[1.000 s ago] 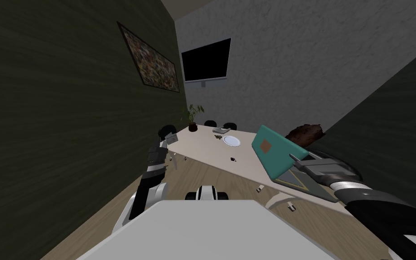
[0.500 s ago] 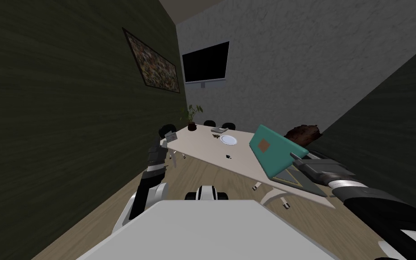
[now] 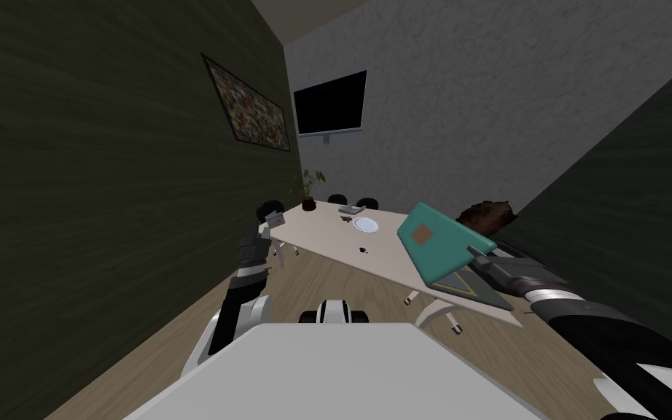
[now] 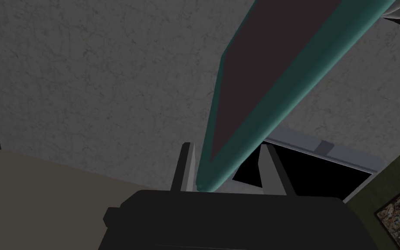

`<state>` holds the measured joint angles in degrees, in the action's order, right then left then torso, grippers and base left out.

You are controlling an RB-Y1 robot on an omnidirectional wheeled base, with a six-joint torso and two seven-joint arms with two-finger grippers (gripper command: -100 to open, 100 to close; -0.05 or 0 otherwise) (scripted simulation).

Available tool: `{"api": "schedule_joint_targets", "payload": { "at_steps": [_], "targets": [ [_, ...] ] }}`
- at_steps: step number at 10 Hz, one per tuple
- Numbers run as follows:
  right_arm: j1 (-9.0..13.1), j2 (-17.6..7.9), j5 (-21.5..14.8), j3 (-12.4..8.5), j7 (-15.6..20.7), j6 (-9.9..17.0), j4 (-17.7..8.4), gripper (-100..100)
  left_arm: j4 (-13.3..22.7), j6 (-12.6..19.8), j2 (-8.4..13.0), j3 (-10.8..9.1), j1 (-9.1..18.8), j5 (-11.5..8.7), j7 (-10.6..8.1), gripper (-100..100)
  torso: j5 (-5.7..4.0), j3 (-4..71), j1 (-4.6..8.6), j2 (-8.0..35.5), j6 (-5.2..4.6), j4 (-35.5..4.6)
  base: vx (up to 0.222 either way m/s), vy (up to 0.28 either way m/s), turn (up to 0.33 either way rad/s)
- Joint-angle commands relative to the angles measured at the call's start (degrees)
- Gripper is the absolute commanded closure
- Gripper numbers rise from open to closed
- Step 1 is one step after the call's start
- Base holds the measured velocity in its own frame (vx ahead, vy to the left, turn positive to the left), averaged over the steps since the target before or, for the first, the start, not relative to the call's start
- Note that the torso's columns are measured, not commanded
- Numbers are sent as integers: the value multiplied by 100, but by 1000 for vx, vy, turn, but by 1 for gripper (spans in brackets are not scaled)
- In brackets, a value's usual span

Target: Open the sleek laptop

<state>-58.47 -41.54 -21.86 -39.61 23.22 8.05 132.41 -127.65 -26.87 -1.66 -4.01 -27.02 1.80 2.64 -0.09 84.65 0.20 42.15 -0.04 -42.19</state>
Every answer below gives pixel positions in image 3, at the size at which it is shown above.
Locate pale long table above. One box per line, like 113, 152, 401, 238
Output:
262, 201, 525, 337

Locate black wall television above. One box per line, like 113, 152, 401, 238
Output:
292, 69, 369, 144

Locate framed colourful wall picture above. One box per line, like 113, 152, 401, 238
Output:
200, 52, 292, 153

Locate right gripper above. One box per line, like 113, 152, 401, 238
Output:
466, 244, 549, 296

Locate teal book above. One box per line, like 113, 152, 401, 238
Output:
396, 201, 499, 289

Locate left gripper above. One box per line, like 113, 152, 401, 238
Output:
237, 211, 287, 272

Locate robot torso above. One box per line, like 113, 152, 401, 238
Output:
125, 297, 548, 420

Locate potted green plant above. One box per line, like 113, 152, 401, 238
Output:
291, 168, 327, 213

